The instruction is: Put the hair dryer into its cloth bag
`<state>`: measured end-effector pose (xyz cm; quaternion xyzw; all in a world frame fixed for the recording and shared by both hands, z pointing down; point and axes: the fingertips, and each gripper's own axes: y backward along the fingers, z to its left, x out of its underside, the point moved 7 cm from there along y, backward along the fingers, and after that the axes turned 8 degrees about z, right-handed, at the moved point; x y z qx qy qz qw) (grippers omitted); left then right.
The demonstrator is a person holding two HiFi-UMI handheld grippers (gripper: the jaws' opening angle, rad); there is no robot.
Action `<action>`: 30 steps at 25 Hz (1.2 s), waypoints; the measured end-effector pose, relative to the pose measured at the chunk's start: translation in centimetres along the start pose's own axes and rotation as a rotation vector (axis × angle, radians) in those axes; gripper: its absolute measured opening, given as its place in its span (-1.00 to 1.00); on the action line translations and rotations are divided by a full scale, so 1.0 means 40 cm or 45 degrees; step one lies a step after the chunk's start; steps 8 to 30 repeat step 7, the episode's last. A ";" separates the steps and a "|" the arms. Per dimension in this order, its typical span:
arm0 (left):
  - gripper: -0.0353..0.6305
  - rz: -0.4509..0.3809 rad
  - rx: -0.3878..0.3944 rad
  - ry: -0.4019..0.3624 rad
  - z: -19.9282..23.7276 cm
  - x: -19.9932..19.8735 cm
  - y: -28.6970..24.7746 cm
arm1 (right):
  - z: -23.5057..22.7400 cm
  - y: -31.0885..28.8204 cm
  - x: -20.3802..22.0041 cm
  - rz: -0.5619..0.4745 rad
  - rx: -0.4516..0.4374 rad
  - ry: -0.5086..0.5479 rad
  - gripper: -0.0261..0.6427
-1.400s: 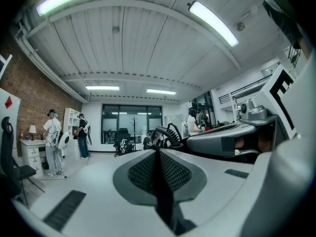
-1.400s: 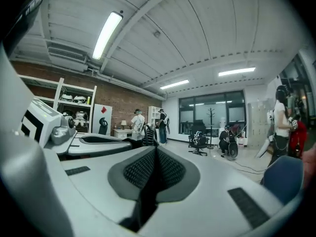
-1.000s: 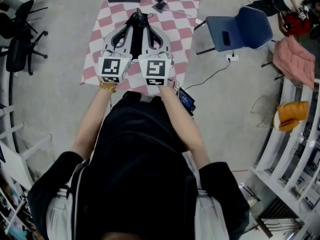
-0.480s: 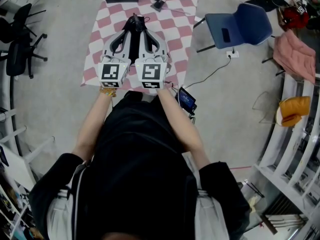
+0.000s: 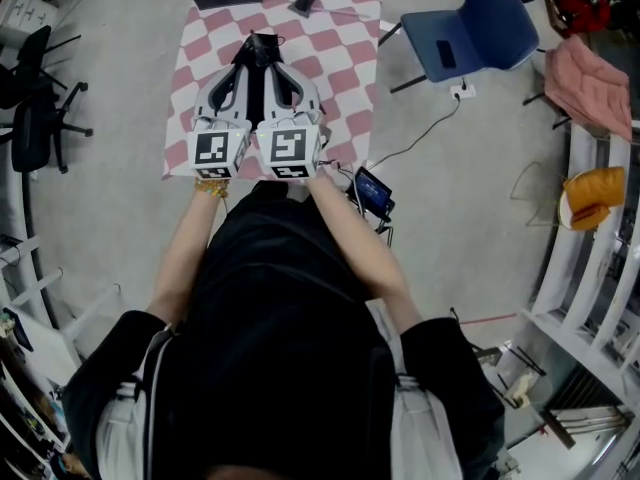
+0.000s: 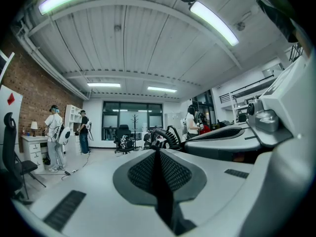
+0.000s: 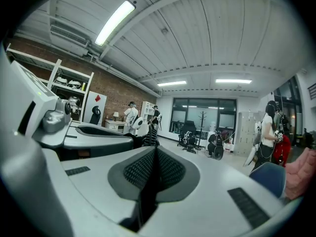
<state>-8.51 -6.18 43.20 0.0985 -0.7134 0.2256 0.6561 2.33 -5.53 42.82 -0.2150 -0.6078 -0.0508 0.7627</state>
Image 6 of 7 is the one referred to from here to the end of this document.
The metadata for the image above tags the white locker cabinet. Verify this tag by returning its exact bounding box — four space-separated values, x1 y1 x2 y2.
164 112 182 130

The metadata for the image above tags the white shelf unit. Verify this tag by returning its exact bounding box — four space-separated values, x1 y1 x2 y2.
0 51 15 83

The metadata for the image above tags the person's right forearm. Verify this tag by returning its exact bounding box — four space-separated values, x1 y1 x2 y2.
293 25 313 58

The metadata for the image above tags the white arched cabinet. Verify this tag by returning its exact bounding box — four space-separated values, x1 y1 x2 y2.
64 104 84 155

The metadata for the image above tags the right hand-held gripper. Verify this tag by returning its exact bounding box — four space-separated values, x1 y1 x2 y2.
184 55 316 161

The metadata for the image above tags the black coat rack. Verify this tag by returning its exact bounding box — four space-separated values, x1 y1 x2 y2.
130 114 140 147

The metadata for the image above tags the white desk with drawers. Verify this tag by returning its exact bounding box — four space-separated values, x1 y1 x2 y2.
21 134 50 175

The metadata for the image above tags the white round backpack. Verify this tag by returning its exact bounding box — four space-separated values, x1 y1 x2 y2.
58 126 72 147

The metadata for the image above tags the white shelving rack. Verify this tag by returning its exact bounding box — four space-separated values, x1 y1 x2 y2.
218 74 276 124

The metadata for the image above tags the large dark-framed window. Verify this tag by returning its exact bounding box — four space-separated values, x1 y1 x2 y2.
101 101 163 141

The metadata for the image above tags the person's black clothing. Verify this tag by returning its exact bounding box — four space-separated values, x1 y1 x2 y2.
255 0 301 43

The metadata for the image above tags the white panel with red diamond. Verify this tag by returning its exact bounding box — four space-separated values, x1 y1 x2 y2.
0 84 24 145

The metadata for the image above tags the black gaming chair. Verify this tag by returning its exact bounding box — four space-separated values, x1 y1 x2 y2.
113 124 136 155

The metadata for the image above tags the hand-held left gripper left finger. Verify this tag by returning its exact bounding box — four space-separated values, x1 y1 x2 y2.
29 149 177 237

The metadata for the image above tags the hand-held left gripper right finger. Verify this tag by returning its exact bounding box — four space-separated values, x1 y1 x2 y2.
159 149 260 235

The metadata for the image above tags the black power cord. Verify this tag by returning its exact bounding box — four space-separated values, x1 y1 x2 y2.
150 125 185 151

